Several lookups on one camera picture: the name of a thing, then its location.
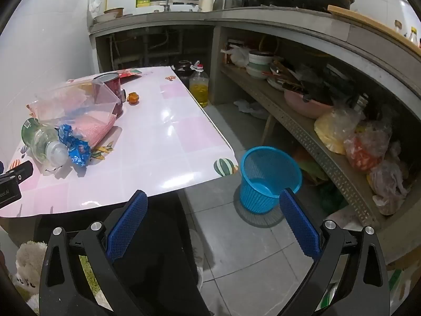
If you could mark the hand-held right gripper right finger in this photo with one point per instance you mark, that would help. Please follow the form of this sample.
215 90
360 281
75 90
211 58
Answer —
299 223

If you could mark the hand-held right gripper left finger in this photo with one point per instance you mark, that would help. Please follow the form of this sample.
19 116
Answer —
128 223

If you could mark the green label plastic bottle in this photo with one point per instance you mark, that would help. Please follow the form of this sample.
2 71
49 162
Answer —
42 138

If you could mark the blue plastic basket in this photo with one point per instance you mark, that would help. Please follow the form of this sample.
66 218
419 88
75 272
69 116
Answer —
263 177

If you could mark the crumpled blue foil wrapper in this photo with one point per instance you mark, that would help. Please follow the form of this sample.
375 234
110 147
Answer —
77 149

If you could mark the white and green fleece robe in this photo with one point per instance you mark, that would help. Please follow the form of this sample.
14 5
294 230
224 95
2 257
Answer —
29 263

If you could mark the yellow plastic bag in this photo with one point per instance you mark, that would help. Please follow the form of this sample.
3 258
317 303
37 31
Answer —
330 133

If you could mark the pink printed tablecloth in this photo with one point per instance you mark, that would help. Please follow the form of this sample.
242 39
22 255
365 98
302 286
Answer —
158 131

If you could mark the pale pink plastic bag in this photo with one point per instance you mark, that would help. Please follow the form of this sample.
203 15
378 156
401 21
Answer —
388 184

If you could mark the red plastic bag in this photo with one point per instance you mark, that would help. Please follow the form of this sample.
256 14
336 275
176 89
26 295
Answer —
365 151

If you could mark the clear plastic bag pink contents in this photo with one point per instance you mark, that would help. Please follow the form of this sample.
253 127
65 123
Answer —
82 108

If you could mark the pink plastic basin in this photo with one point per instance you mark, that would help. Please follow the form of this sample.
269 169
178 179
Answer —
306 107

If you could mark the white rag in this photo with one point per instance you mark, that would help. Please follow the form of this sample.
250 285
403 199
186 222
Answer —
251 108

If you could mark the orange peel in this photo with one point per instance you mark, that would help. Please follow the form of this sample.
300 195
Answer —
133 98

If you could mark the red tin can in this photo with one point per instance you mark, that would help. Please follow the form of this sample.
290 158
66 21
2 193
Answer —
113 84

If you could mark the red printed flat packet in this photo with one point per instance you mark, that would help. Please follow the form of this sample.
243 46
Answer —
130 72

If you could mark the cooking oil bottle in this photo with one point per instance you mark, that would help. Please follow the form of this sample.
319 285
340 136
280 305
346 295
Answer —
199 89

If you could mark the dark ceramic jar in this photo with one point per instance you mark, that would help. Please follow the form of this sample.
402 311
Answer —
184 70

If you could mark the stack of white bowls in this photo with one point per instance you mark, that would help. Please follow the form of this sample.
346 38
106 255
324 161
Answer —
258 64

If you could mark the white crumpled plastic bag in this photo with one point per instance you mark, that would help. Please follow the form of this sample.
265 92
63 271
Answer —
239 56

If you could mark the ceramic bowl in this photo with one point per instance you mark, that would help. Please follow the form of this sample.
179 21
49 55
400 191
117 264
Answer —
113 12

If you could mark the concrete kitchen counter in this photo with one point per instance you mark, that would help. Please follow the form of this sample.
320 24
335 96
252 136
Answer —
269 16

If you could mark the wooden cutting board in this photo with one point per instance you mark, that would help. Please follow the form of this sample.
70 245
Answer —
368 23

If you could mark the sauce bottle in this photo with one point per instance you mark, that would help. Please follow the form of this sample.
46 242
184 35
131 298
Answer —
413 36

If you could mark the white jug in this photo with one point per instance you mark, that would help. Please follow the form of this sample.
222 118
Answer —
205 2

